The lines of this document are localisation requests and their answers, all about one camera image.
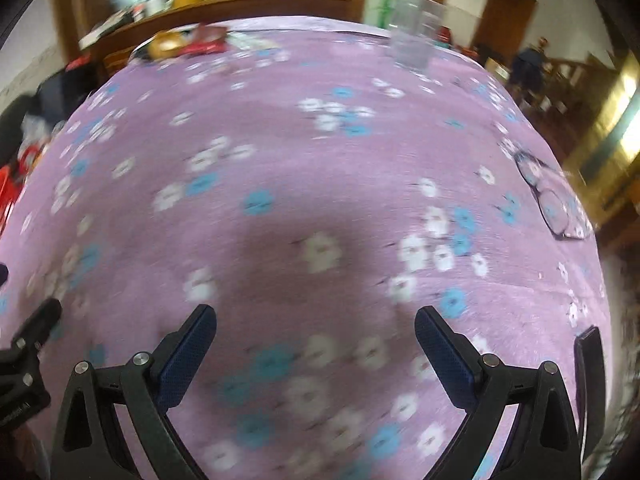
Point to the brown wooden door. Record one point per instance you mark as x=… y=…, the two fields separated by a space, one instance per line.
x=505 y=15

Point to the purple floral tablecloth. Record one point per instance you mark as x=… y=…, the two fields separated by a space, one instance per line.
x=300 y=160

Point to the gold metal door frame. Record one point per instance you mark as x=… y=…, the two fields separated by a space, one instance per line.
x=610 y=135

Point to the wooden stair railing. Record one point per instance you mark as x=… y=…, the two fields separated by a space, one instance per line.
x=575 y=80

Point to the black chair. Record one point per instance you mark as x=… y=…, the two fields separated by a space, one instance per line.
x=55 y=95

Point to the wooden sideboard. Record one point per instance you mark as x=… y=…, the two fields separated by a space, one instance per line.
x=250 y=7

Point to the dark hanging jacket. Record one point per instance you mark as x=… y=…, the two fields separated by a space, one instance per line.
x=527 y=70

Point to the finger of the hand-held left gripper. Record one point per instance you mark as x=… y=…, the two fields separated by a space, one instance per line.
x=42 y=320

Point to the clear plastic cup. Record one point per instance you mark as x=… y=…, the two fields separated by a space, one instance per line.
x=417 y=35

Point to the bundle of white sticks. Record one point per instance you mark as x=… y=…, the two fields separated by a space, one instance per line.
x=250 y=41

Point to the black phone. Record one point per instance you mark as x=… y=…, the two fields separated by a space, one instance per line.
x=590 y=390

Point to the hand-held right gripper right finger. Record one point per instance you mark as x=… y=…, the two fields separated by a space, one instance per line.
x=447 y=355

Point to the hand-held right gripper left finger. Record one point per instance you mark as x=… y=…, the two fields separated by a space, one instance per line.
x=185 y=355

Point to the red foil packet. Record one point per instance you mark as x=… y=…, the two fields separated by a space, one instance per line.
x=205 y=40

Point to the clear plastic bag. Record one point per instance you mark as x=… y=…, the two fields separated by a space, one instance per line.
x=10 y=185

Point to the purple-framed eyeglasses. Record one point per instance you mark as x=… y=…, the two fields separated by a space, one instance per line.
x=550 y=205

